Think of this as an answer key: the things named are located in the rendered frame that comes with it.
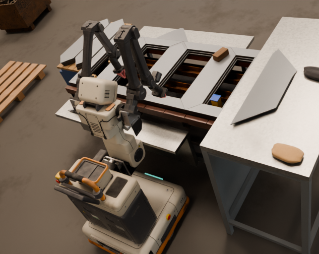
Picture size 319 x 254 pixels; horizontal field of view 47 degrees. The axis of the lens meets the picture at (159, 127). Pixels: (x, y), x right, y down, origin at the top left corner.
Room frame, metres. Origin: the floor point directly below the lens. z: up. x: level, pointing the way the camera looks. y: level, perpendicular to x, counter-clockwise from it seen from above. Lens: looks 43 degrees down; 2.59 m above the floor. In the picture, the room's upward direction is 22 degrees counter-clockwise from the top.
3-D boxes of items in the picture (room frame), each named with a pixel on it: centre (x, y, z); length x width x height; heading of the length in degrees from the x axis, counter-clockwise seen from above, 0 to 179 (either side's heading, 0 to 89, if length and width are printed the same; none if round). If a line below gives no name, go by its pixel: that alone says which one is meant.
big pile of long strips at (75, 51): (3.41, 0.29, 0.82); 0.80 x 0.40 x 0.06; 131
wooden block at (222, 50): (2.31, -0.66, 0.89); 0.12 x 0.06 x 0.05; 114
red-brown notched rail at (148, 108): (2.22, 0.10, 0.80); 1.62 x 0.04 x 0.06; 41
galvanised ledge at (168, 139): (2.29, 0.32, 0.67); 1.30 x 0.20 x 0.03; 41
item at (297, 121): (1.58, -0.86, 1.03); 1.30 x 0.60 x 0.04; 131
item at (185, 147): (2.34, 0.26, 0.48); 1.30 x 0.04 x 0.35; 41
